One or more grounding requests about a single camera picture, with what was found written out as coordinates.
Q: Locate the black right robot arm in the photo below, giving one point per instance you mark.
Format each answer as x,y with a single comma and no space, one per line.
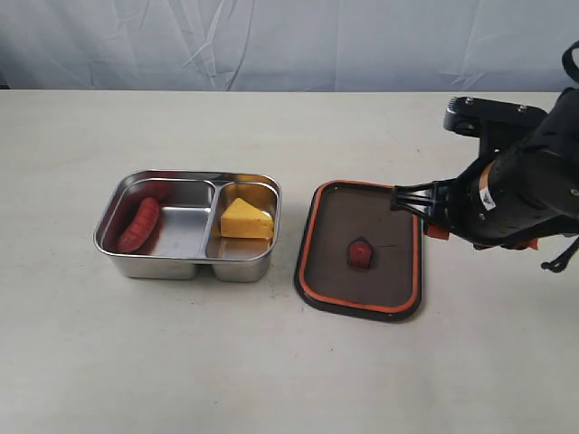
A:
554,145

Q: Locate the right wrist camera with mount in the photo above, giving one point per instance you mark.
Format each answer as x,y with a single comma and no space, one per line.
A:
497,125

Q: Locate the stainless steel lunch box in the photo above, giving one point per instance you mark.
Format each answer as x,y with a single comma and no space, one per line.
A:
187,236

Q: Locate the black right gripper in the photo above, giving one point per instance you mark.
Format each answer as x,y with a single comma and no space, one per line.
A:
492,204

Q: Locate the yellow toy cheese wedge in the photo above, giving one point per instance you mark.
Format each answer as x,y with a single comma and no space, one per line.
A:
242,220

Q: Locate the dark transparent lunch box lid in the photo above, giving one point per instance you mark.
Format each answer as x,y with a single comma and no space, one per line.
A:
357,256

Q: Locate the red toy sausage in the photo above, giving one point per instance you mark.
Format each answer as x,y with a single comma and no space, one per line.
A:
143,224

